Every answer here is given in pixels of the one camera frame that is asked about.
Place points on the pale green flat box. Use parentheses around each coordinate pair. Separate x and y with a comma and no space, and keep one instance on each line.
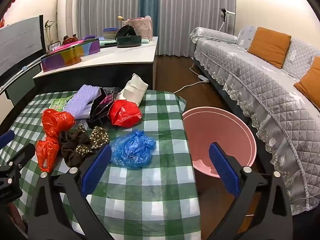
(107,42)

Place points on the bamboo plant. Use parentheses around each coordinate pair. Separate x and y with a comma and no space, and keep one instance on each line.
(48,33)

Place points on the foam net sleeve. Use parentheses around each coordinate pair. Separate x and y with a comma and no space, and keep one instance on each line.
(82,97)

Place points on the white power strip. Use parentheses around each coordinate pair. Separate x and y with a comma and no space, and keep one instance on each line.
(203,78)

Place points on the standing air conditioner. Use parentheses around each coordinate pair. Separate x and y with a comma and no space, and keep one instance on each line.
(70,5)

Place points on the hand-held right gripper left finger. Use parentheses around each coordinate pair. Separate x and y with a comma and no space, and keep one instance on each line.
(96,170)

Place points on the green snack packet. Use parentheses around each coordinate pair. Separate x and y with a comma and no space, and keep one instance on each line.
(58,103)

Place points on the pink round stool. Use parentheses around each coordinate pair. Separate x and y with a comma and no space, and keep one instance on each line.
(220,130)

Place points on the round red plastic bag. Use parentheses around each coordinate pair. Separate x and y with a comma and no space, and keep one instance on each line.
(123,113)

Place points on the teal curtain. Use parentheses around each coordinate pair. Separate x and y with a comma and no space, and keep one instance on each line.
(149,5)

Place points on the blue plastic bag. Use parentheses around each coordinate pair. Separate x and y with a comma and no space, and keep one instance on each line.
(132,148)

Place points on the yellow artificial flower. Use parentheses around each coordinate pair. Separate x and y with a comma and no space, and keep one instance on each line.
(121,18)

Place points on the black snack packet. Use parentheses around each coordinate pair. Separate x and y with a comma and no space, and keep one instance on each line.
(100,110)

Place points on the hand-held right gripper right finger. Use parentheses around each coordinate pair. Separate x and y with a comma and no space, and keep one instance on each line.
(225,170)

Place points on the pink lace basket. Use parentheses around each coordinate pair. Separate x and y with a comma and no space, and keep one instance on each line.
(143,28)

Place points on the white floor lamp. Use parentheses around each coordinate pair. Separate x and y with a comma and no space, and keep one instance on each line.
(226,12)

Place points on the photo frame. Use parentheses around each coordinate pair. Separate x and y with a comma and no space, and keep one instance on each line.
(53,47)

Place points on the stack of plastic bowls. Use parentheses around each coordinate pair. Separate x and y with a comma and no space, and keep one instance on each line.
(110,33)

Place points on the red brown teapot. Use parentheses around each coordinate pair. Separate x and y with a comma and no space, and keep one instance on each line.
(70,40)

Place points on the purple plastic object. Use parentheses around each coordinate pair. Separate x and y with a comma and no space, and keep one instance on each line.
(89,37)

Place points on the television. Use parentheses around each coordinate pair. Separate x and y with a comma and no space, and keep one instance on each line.
(20,45)

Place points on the colourful rectangular tin box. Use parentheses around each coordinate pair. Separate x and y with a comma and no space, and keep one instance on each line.
(62,60)

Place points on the green checked tablecloth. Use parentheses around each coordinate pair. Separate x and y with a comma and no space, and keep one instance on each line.
(150,180)

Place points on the black round tin lid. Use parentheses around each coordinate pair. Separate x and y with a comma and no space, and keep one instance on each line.
(125,31)

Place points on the dark green round tin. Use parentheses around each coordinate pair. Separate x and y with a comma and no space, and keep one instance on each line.
(128,42)

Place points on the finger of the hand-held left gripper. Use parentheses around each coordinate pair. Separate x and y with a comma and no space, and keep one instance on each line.
(6,138)
(22,155)

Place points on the white top coffee table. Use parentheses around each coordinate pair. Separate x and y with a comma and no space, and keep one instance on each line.
(120,55)

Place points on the long red plastic bag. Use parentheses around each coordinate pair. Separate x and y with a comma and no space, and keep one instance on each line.
(55,122)

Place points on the sofa with grey quilted cover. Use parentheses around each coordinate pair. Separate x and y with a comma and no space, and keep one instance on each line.
(262,80)

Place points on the television cabinet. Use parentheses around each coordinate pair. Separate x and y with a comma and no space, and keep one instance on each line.
(15,92)

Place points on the orange cushion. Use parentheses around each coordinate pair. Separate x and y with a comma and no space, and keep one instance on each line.
(270,46)
(311,82)

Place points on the grey curtain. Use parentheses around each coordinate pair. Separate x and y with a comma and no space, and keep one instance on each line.
(195,10)
(107,0)

